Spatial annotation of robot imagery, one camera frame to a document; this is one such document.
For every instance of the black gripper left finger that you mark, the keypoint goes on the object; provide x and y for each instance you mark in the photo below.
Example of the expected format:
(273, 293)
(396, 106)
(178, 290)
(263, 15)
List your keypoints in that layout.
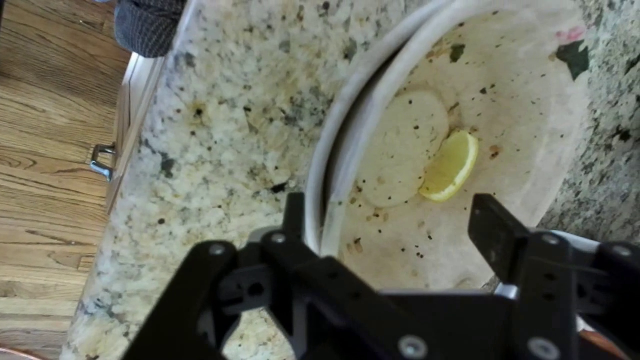
(192, 306)

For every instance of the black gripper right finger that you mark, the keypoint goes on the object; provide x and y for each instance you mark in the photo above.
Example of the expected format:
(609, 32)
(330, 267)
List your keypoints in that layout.
(573, 293)

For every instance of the beige bowl with lemon wedge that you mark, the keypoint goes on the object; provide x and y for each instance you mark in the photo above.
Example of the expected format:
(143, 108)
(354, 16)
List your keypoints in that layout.
(506, 133)

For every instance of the yellow lemon wedge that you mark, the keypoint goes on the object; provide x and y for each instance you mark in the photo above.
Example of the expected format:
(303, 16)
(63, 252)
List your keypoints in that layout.
(451, 171)

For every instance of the beige ceramic bowl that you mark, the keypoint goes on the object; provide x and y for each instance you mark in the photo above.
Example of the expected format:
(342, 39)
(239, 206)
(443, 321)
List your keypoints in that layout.
(317, 167)

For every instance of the wooden base cabinet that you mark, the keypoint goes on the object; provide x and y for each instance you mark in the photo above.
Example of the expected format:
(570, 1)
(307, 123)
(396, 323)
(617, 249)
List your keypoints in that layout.
(132, 121)

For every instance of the dark blue hanging cloth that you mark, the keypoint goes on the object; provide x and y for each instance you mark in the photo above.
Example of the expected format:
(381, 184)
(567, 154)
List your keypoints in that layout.
(151, 27)

